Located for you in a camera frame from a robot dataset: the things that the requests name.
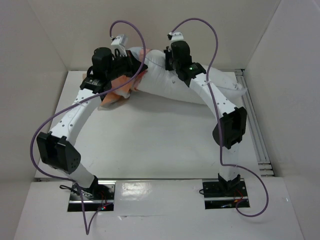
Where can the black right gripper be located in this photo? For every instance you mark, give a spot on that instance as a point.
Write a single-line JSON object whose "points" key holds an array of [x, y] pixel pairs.
{"points": [[169, 61]]}

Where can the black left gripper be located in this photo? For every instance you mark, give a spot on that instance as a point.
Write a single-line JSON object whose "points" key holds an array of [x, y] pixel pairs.
{"points": [[132, 62]]}

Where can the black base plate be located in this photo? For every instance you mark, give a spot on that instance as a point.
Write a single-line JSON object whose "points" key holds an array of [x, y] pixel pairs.
{"points": [[102, 201], [216, 198]]}

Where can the orange grey checked pillowcase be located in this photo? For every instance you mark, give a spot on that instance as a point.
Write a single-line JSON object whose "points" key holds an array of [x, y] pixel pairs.
{"points": [[121, 93]]}

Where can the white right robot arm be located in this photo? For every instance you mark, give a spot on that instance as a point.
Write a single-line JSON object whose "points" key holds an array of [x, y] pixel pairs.
{"points": [[231, 120]]}

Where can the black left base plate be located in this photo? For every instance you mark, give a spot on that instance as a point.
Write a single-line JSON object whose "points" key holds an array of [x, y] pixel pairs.
{"points": [[102, 201]]}

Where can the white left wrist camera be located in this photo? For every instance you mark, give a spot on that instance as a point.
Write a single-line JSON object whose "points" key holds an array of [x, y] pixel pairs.
{"points": [[119, 45]]}

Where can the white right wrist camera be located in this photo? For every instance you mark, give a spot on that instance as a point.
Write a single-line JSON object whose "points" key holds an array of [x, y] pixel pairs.
{"points": [[175, 36]]}

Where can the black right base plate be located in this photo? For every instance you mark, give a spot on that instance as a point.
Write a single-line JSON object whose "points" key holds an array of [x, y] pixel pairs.
{"points": [[216, 198]]}

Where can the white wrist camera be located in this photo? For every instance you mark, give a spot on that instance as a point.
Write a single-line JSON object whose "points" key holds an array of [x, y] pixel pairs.
{"points": [[119, 45], [175, 36]]}

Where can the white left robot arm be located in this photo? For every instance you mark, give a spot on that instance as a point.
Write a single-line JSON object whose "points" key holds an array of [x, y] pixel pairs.
{"points": [[57, 147]]}

